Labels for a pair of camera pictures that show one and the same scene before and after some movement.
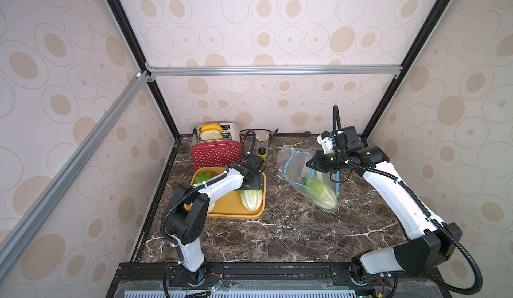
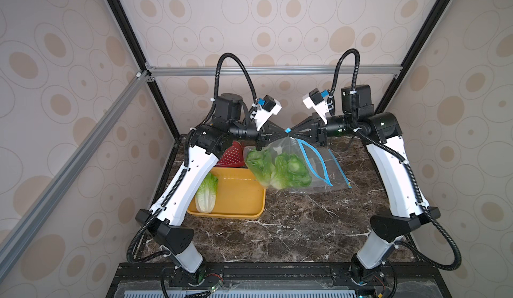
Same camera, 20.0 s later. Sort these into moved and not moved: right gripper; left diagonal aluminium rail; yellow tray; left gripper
Moved: right gripper; left gripper
Not moved: yellow tray; left diagonal aluminium rail
